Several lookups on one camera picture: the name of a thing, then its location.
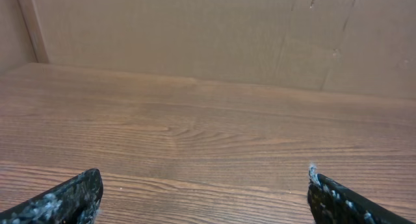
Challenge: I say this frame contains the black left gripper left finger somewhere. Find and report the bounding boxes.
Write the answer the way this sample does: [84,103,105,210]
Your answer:
[1,168,103,224]

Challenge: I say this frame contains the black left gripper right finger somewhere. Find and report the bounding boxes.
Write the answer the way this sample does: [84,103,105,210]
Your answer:
[307,164,412,224]

